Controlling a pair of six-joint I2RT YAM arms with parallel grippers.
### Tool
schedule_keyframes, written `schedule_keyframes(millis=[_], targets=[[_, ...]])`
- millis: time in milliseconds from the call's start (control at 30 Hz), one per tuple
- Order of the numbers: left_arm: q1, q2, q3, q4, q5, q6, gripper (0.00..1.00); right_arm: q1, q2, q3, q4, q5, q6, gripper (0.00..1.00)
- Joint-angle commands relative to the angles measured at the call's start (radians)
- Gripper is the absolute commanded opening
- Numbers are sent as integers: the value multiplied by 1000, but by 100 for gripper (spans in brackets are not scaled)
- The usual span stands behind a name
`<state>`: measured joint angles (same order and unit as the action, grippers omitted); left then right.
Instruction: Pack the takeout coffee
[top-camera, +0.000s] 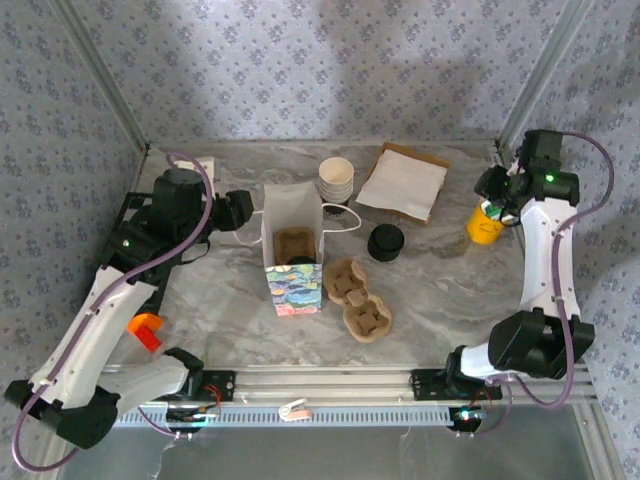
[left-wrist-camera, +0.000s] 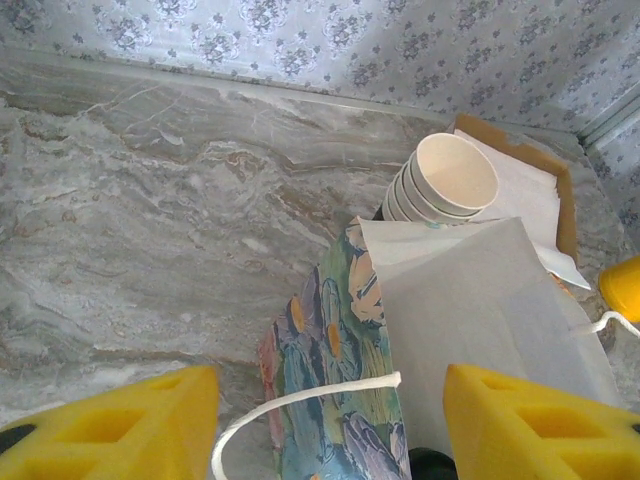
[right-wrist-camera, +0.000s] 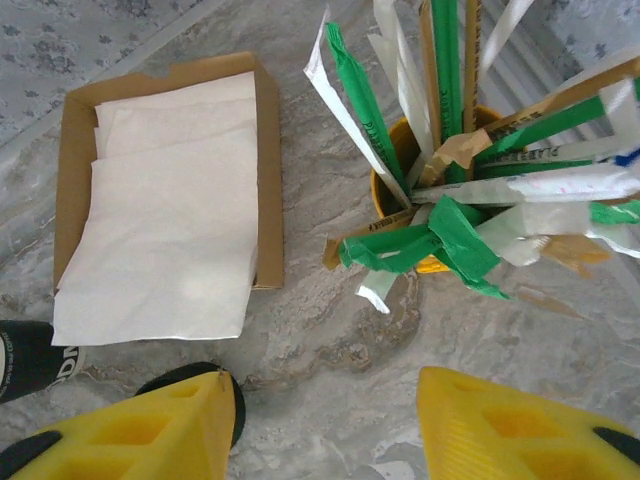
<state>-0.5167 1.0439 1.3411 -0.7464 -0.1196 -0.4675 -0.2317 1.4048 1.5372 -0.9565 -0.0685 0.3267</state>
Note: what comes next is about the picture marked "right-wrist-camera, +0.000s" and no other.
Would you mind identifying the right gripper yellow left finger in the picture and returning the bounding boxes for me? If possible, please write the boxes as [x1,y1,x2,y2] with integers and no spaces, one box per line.
[0,369,237,480]

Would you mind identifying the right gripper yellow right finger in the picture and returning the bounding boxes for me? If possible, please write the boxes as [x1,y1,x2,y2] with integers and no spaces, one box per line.
[417,367,640,480]

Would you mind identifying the white wrapped straw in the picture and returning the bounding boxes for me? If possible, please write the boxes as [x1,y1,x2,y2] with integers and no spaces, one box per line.
[474,134,640,166]
[479,0,536,71]
[412,164,640,206]
[303,4,416,207]
[355,269,401,315]
[474,202,601,266]
[367,0,436,166]

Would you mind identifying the white paper napkin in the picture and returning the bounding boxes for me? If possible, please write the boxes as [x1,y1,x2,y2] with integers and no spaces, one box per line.
[93,99,259,161]
[94,71,257,131]
[51,127,260,347]

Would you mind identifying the green wrapped straw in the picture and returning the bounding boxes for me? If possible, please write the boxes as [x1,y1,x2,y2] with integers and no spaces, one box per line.
[430,0,474,181]
[324,22,411,191]
[428,195,511,301]
[472,94,609,166]
[338,224,444,275]
[589,199,640,226]

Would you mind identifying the yellow straw holder cup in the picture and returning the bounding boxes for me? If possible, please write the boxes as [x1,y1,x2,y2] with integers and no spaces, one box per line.
[369,104,506,275]

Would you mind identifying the stack of white napkins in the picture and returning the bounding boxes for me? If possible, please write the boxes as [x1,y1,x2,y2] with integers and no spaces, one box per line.
[53,51,285,291]

